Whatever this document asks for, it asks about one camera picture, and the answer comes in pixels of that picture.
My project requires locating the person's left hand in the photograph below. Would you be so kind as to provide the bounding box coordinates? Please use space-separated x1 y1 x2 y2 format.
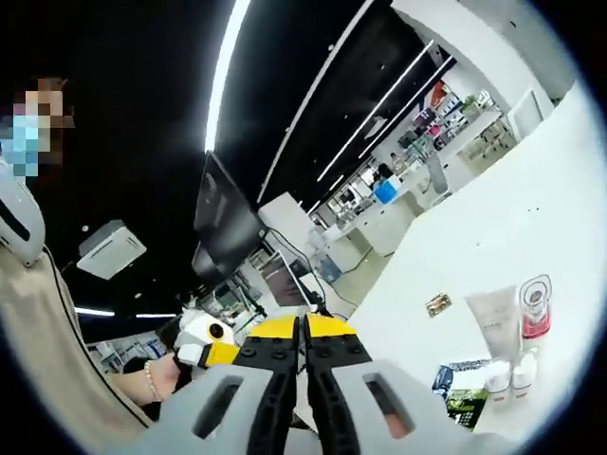
155 353 191 402

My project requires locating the gold skincare sachet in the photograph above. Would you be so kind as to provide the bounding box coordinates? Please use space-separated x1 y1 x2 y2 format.
426 291 452 319

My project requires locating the white skincare tube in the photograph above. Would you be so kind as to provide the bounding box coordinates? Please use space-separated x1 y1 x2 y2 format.
464 283 525 361

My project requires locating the white long counter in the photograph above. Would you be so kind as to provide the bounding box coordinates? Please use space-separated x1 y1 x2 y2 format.
331 198 429 258

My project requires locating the long ceiling light strip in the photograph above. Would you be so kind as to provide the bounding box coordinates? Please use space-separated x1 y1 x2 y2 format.
316 40 435 184
358 56 454 160

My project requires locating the red collar skincare bottle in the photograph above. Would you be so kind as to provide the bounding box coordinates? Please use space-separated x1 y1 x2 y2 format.
518 274 555 355

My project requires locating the blue plastic bin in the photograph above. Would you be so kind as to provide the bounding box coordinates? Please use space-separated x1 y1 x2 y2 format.
373 179 400 206

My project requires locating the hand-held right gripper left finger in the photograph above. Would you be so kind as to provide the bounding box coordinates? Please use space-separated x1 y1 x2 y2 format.
158 315 303 455

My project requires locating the ceiling air conditioner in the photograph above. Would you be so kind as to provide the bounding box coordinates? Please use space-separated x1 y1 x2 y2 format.
75 220 149 281

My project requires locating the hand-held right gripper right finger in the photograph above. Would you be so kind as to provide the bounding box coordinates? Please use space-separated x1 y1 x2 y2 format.
303 312 459 455

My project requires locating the black cable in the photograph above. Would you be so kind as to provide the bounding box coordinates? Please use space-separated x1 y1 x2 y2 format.
46 245 157 428

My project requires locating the dark blue skincare sachet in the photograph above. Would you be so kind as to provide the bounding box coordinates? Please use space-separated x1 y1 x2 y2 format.
430 363 456 395

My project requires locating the small clear-cap skincare bottle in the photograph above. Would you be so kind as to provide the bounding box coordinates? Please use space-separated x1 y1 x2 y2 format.
510 348 541 400
484 358 512 405

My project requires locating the large black monitor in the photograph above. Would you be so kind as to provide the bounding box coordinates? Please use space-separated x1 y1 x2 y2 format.
192 151 267 286

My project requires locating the pearl bead bracelet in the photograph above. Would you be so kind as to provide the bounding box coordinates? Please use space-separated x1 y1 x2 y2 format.
143 358 163 403

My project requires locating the green skincare sachet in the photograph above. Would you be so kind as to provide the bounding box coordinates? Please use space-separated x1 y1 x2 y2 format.
445 358 497 433

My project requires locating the white chest-worn device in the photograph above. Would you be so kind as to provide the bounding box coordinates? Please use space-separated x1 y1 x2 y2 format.
0 155 47 269

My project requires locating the display shelf with goods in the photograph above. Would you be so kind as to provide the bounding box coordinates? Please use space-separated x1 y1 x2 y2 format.
397 80 504 157

